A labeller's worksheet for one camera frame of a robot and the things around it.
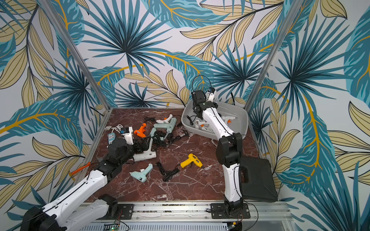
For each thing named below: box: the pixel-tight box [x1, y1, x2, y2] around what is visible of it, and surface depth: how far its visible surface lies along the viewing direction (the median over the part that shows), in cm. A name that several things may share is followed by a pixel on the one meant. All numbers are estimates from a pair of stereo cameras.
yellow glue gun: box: [180, 153, 204, 168], surface depth 92 cm
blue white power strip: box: [107, 132, 116, 145], surface depth 101 cm
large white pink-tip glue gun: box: [132, 137, 157, 162], surface depth 92 cm
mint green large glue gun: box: [149, 117, 178, 138], surface depth 105 cm
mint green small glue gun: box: [129, 163, 154, 183], surface depth 86 cm
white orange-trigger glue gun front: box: [195, 119, 210, 130], surface depth 109 cm
